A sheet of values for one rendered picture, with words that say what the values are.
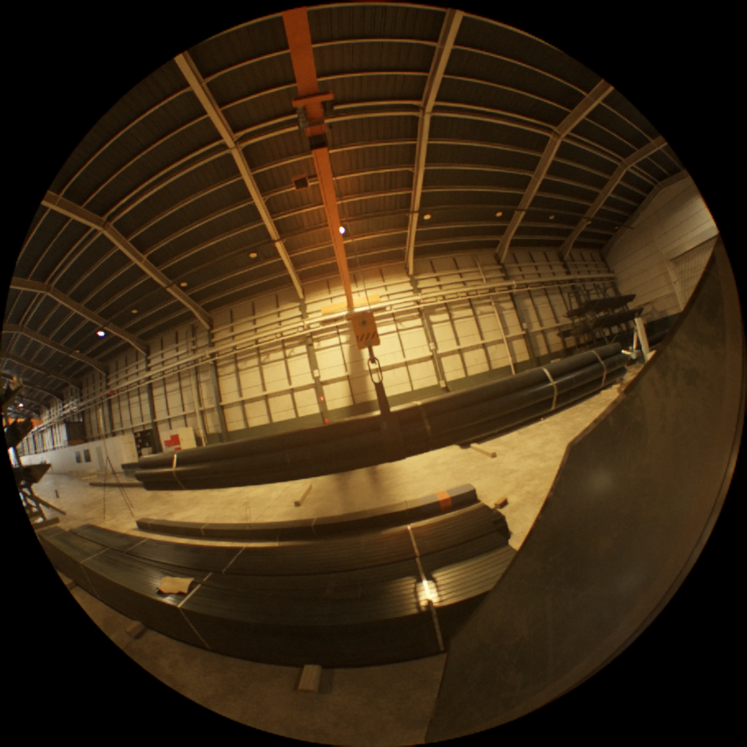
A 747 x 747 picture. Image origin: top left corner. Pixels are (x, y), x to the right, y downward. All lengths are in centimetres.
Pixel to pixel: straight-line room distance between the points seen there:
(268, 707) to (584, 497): 187
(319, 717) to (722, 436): 179
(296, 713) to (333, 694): 26
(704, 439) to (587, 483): 10
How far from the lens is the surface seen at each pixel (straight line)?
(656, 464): 20
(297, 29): 459
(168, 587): 227
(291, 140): 967
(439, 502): 329
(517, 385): 241
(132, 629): 292
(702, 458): 19
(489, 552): 168
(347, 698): 180
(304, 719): 181
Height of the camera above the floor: 158
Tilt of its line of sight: 5 degrees up
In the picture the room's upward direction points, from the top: 13 degrees counter-clockwise
